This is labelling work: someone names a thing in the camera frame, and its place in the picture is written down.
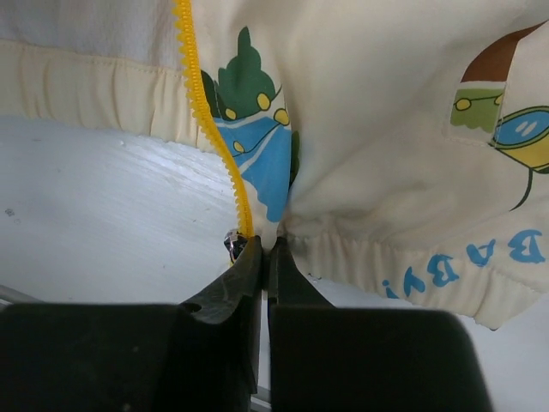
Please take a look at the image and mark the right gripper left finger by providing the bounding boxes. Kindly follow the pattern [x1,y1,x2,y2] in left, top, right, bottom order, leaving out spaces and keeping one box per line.
[1,238,262,411]

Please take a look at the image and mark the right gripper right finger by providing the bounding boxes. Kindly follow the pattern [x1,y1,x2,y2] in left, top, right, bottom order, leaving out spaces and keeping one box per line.
[268,239,492,411]

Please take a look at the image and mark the silver zipper pull ring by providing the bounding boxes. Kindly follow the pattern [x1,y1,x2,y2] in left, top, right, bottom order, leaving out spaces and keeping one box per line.
[224,229,250,264]

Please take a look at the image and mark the cream dinosaur print hooded jacket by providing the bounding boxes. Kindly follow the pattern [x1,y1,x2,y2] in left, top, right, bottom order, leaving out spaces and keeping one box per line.
[1,1,548,329]

